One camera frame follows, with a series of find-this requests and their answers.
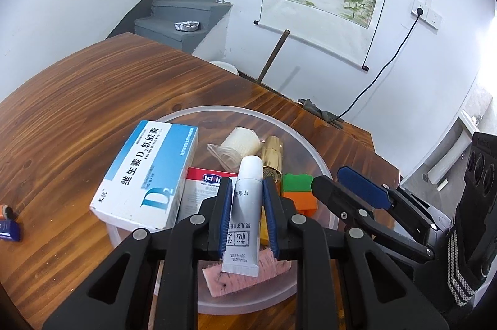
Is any white pipe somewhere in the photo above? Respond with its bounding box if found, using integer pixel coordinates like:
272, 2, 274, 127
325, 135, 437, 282
427, 151, 461, 191

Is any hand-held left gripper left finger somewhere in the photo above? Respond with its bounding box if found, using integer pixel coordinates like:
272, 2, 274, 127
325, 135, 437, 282
42, 179, 234, 330

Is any green orange building block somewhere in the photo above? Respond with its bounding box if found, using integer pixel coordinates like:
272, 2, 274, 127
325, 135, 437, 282
281, 174, 317, 216

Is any grey glove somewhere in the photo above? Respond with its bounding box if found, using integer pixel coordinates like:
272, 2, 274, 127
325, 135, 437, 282
298, 98, 344, 129

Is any white blue medicine box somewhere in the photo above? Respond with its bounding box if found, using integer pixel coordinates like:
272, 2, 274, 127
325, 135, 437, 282
90, 120, 199, 232

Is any white wall socket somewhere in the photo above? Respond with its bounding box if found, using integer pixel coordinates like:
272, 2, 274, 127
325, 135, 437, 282
412, 0, 443, 30

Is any foil tray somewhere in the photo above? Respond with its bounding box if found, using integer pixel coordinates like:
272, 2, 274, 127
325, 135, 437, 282
175, 20, 201, 33

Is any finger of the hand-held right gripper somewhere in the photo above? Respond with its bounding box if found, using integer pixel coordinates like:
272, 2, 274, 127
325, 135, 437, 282
312, 175, 435, 263
338, 166, 441, 237

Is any red white packet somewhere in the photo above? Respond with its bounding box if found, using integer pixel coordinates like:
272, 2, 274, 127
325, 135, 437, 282
176, 167, 238, 222

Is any black power cable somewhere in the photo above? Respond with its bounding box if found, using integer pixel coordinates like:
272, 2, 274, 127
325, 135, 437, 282
330, 10, 424, 125

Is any clear plastic bowl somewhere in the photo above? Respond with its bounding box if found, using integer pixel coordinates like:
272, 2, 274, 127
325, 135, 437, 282
107, 105, 338, 315

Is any white ointment tube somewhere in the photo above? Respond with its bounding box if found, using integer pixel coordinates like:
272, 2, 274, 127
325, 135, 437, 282
221, 155, 262, 277

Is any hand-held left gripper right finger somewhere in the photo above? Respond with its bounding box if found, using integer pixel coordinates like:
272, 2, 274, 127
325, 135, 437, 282
262, 177, 451, 330

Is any wooden stick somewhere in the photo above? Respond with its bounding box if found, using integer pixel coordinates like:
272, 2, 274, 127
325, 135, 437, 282
256, 30, 290, 84

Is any white tape roll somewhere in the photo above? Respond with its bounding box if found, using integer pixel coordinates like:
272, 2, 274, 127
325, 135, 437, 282
207, 127, 265, 170

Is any gold lipstick tube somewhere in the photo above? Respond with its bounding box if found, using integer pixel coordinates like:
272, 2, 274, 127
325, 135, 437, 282
261, 136, 289, 191

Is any yellow building block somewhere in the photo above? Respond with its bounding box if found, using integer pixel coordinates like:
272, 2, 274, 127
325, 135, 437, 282
258, 208, 271, 243

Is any wooden desktop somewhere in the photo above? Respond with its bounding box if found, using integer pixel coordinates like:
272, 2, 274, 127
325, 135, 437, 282
0, 31, 400, 330

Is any pink sponge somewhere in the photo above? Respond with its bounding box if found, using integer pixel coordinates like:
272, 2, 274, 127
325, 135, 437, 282
202, 250, 293, 297

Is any grey staircase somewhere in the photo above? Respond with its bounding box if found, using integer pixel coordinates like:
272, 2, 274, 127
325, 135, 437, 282
134, 0, 234, 55

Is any black striped strap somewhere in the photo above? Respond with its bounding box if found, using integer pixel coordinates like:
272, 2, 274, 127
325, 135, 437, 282
443, 204, 486, 307

